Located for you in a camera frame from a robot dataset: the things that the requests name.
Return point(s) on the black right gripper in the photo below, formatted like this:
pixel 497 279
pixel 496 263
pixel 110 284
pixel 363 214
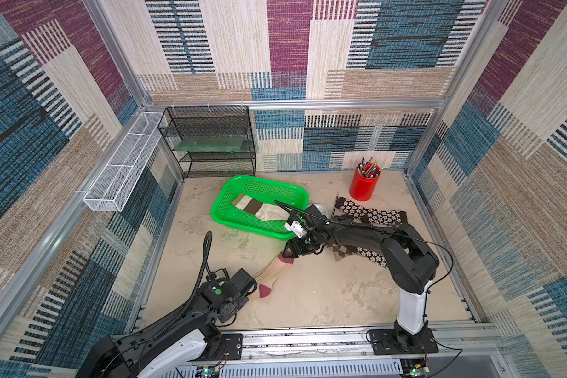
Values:
pixel 305 241

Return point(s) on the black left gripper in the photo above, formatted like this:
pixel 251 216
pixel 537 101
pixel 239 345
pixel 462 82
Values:
pixel 244 302

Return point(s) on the beige purple striped sock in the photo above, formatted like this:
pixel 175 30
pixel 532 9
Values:
pixel 267 277

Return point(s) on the cream brown striped sock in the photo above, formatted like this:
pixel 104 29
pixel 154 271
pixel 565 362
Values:
pixel 247 204
pixel 269 212

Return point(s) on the brown floral sock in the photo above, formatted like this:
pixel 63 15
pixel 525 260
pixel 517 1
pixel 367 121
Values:
pixel 369 215
pixel 372 256

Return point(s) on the brown argyle sock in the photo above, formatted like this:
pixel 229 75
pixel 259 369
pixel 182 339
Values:
pixel 343 251

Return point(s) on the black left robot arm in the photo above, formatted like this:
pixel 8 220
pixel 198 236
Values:
pixel 183 335

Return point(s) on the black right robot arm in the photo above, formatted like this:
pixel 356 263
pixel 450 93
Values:
pixel 410 261

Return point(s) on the small white alarm clock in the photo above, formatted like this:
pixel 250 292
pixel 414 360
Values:
pixel 322 209

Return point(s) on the black pencil on table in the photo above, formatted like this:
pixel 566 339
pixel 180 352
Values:
pixel 334 207

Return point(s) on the red pencil cup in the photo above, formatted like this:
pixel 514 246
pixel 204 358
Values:
pixel 366 176

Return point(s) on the green plastic basket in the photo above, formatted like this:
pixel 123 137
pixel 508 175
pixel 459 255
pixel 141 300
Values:
pixel 265 191

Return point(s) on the green mat on shelf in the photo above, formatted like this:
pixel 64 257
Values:
pixel 206 145

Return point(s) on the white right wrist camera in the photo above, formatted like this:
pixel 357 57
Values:
pixel 296 227

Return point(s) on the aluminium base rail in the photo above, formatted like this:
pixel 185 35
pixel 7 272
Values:
pixel 451 349

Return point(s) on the black wire mesh shelf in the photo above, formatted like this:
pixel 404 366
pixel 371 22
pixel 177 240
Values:
pixel 179 123

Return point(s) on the white wire mesh tray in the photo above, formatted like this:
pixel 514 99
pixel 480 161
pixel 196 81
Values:
pixel 113 187

